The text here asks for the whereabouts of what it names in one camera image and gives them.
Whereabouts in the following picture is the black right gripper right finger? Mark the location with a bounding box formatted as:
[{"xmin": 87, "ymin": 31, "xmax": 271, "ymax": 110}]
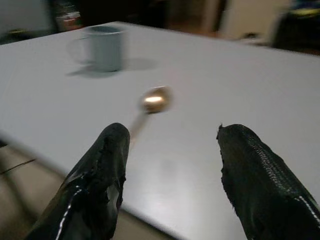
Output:
[{"xmin": 216, "ymin": 123, "xmax": 320, "ymax": 240}]

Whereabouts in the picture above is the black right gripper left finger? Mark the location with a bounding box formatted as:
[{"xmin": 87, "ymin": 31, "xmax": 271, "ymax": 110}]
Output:
[{"xmin": 24, "ymin": 122, "xmax": 131, "ymax": 240}]

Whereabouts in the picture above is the metal spoon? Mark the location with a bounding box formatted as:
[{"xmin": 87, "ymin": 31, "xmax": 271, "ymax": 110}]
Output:
[{"xmin": 129, "ymin": 85, "xmax": 174, "ymax": 141}]

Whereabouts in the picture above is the grey enamel mug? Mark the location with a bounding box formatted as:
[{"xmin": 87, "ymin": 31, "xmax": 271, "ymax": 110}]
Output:
[{"xmin": 66, "ymin": 25, "xmax": 127, "ymax": 73}]

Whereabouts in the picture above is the black cable on floor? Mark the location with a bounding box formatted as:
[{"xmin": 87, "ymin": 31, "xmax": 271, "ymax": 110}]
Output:
[{"xmin": 0, "ymin": 158, "xmax": 37, "ymax": 175}]

